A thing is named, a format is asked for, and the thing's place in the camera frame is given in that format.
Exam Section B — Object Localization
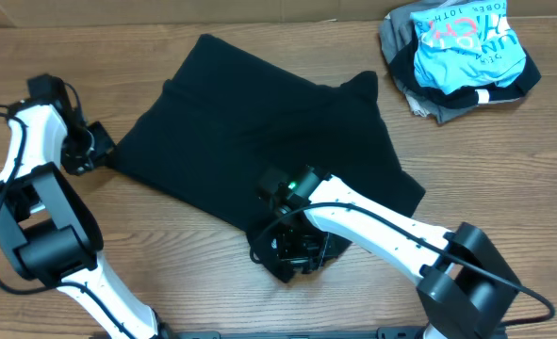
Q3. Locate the grey folded garment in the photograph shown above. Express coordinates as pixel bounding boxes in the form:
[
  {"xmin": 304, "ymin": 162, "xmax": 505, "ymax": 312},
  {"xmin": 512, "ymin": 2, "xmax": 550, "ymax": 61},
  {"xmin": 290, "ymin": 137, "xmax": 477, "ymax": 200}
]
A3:
[{"xmin": 378, "ymin": 0, "xmax": 486, "ymax": 125}]

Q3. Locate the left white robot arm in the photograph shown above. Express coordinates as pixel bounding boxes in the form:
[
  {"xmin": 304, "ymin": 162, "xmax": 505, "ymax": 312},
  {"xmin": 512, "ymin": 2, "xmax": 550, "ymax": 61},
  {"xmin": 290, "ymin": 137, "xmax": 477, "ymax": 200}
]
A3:
[{"xmin": 0, "ymin": 73, "xmax": 174, "ymax": 338}]

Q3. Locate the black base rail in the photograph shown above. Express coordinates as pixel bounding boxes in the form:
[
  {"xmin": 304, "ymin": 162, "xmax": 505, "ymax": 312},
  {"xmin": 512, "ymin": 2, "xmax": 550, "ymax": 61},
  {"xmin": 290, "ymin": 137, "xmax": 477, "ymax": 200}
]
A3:
[{"xmin": 157, "ymin": 326, "xmax": 424, "ymax": 339}]

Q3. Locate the black folded garment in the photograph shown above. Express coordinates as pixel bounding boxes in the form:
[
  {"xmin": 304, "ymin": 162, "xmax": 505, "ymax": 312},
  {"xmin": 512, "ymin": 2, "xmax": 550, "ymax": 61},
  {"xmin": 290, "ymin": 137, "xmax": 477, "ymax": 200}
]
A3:
[{"xmin": 388, "ymin": 38, "xmax": 541, "ymax": 109}]

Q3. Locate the light blue printed t-shirt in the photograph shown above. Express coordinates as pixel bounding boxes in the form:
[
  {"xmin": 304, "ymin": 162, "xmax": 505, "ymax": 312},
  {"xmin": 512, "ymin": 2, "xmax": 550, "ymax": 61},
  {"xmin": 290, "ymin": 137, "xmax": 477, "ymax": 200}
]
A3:
[{"xmin": 410, "ymin": 0, "xmax": 527, "ymax": 94}]

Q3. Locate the black t-shirt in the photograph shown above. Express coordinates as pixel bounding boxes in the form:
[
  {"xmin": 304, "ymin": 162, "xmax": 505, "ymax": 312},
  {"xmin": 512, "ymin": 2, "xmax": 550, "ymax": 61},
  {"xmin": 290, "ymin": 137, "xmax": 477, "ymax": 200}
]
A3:
[{"xmin": 106, "ymin": 33, "xmax": 427, "ymax": 284}]

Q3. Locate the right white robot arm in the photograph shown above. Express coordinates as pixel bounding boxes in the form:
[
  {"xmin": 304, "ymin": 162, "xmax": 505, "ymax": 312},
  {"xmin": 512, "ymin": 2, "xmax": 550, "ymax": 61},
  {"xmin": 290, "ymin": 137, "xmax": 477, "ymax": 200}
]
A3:
[{"xmin": 258, "ymin": 167, "xmax": 519, "ymax": 339}]

